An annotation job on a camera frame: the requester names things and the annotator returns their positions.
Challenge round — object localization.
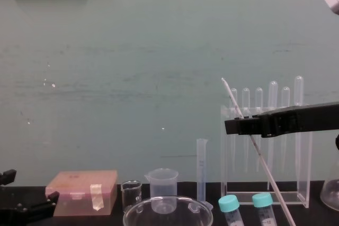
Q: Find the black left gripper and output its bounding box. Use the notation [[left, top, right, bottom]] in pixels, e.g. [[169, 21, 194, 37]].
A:
[[0, 169, 60, 226]]

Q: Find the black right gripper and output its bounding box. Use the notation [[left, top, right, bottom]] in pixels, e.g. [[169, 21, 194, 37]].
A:
[[224, 102, 339, 139]]

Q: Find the thin glass thermometer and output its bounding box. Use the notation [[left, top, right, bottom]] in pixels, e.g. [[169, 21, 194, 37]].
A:
[[221, 77, 295, 226]]

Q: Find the teal capped centrifuge tube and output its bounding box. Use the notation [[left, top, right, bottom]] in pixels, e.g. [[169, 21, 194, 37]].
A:
[[218, 194, 247, 226], [251, 192, 279, 226]]

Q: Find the clear acrylic test tube rack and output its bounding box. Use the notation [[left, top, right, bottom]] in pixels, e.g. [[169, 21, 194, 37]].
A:
[[220, 104, 311, 209]]

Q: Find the translucent plastic beaker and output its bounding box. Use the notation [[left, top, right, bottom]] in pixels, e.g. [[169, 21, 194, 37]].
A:
[[144, 168, 180, 214]]

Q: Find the small clear glass beaker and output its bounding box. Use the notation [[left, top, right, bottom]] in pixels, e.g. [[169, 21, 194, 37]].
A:
[[121, 180, 142, 214]]

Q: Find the pink translucent plastic box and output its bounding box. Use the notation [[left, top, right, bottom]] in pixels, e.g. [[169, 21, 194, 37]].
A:
[[44, 169, 119, 217]]

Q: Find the clear plastic graduated cylinder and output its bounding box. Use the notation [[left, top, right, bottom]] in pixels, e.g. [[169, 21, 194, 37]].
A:
[[196, 138, 214, 211]]

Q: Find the clear round glass dish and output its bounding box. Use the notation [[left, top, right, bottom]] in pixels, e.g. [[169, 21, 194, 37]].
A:
[[122, 196, 214, 226]]

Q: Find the clear glass conical flask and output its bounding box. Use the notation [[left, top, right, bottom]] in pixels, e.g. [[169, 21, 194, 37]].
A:
[[319, 167, 339, 211]]

